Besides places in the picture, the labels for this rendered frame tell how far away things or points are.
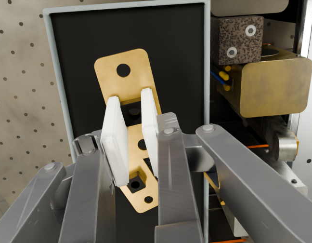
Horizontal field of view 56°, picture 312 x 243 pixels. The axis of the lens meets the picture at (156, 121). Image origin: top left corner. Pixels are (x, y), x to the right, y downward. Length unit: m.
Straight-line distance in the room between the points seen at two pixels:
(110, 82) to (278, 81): 0.25
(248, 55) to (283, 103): 0.09
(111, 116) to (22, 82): 0.64
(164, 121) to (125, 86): 0.05
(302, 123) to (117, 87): 0.38
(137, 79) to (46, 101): 0.60
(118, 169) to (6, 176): 0.79
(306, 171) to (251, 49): 0.30
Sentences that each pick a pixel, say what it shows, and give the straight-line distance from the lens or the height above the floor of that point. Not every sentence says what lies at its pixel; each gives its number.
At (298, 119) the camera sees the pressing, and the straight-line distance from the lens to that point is 0.53.
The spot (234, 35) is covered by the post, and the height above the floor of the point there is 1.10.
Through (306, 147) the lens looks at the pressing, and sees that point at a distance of 0.57.
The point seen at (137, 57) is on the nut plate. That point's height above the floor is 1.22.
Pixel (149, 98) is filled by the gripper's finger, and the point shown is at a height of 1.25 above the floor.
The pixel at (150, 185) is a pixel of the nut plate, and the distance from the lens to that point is 0.32.
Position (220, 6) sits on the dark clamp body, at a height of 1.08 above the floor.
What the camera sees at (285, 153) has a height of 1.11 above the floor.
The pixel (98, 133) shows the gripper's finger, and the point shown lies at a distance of 0.18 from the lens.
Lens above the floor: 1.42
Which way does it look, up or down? 67 degrees down
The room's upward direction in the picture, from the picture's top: 169 degrees clockwise
